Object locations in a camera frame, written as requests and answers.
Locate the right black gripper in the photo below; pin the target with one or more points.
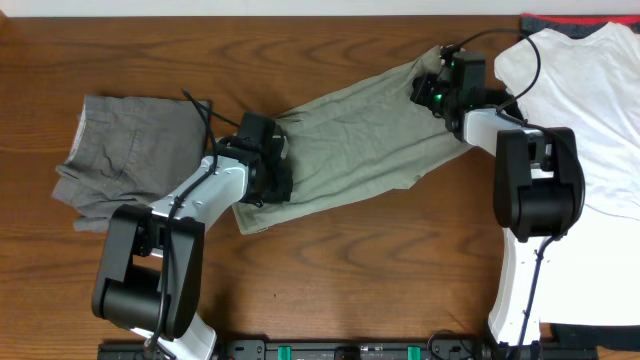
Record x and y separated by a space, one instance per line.
422 88

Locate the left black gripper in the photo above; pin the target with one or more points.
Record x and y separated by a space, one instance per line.
285 191

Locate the olive green shorts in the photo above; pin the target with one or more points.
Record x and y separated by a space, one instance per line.
357 143

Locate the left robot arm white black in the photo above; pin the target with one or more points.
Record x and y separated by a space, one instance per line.
149 279

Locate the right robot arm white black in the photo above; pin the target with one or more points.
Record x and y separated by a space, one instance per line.
539 186

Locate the black garment under shirt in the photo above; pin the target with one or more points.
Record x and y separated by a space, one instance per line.
498 96

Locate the folded grey shorts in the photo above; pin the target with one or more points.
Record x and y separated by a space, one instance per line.
131 150

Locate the dark garment with red trim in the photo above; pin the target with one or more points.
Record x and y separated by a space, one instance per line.
574 26

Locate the white t-shirt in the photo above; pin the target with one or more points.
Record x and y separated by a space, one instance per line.
590 85

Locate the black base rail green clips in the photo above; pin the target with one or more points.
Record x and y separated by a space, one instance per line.
439 347

